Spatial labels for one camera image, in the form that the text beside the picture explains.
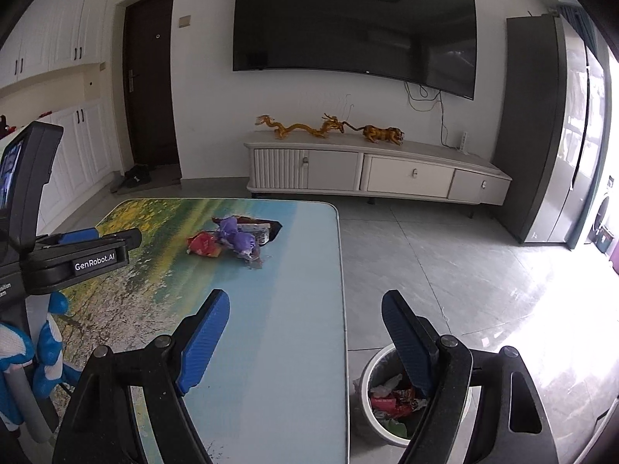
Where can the white round trash bin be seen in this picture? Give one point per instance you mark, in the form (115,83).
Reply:
(377,362)

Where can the white television cabinet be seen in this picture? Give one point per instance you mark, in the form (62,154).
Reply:
(401,174)

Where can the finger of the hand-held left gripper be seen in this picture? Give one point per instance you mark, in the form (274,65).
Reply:
(80,236)
(121,240)

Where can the purple box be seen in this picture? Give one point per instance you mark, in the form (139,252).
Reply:
(615,256)

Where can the yellow dragon figurine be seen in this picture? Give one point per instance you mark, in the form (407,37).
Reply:
(300,128)

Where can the dark storage box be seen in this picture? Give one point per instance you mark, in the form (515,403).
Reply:
(606,238)

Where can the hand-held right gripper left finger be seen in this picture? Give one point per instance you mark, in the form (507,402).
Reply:
(203,343)

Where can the dark brown door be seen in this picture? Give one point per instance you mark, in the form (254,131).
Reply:
(150,82)

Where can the dark snack bag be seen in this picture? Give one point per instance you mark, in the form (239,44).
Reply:
(273,228)

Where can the white base cabinets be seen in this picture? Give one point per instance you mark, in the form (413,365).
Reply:
(82,154)

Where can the clear plastic film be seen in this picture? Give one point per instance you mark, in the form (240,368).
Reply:
(255,263)

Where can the small purple wrapper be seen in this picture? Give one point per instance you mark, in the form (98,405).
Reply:
(239,239)

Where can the washing machine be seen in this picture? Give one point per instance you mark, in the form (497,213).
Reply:
(603,212)

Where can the black wall television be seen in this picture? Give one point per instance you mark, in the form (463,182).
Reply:
(353,19)

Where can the white wall cabinets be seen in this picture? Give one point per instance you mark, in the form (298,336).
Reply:
(53,29)

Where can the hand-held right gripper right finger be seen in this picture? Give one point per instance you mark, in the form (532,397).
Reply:
(408,343)

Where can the black shoes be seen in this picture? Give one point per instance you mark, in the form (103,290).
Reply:
(137,176)

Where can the blue curtain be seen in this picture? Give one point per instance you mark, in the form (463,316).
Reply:
(582,26)

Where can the white printed paper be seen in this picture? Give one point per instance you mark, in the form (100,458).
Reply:
(384,385)

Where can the red orange wrapper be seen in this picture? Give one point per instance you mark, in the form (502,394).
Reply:
(205,245)

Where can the orange tiger figurine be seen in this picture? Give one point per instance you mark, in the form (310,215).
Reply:
(384,134)

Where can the grey refrigerator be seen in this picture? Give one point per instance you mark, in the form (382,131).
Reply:
(546,125)

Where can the wall switch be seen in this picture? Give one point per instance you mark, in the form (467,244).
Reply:
(184,21)

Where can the white power strip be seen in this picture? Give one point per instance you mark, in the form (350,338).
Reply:
(465,141)

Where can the person's left hand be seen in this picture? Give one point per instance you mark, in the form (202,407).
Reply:
(48,362)

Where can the green paper sheet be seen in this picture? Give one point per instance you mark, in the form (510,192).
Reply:
(395,428)

